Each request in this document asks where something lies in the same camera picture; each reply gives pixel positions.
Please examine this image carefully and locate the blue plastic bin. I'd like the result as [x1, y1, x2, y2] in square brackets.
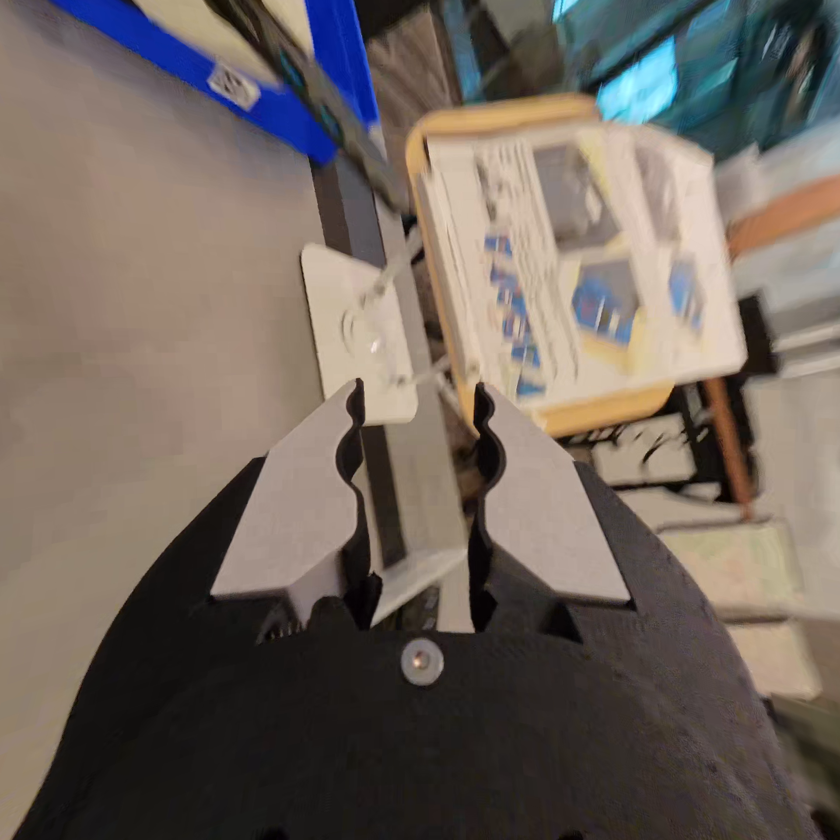
[50, 0, 384, 168]

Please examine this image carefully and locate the black multi-port hub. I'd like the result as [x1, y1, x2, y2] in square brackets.
[217, 0, 410, 211]

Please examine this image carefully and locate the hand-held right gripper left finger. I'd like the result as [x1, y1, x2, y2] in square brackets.
[210, 381, 368, 618]

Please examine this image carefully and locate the brown wooden post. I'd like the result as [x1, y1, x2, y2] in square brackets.
[700, 374, 765, 523]

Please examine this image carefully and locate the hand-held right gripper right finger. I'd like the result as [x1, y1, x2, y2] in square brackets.
[469, 381, 635, 613]

